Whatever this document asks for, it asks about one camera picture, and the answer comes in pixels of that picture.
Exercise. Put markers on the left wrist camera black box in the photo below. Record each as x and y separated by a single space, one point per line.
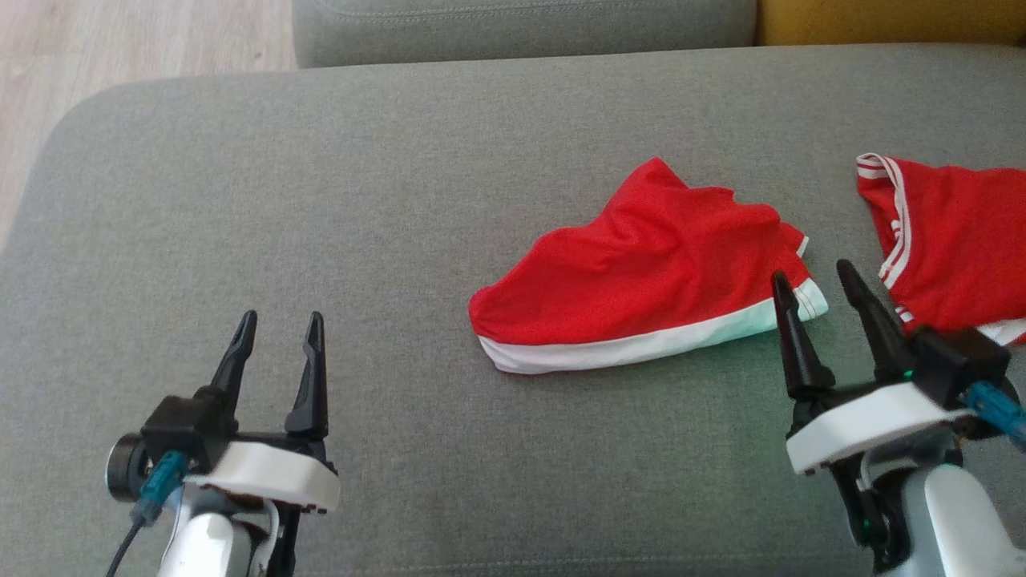
180 425

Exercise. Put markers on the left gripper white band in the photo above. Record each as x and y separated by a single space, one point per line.
272 477

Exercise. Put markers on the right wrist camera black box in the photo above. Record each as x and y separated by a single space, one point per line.
958 365

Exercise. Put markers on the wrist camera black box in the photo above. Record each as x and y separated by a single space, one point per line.
180 425
958 365

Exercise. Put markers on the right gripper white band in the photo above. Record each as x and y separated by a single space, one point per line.
866 425

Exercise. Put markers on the red shorts white waistband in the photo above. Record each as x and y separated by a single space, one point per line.
641 272

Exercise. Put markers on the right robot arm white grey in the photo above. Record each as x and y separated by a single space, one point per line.
962 521

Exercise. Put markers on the grey sofa seat cushion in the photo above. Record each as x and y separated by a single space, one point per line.
521 32

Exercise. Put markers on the large grey sofa ottoman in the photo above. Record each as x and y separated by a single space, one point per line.
321 200

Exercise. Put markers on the red jersey striped white trim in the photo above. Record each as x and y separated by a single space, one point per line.
962 240

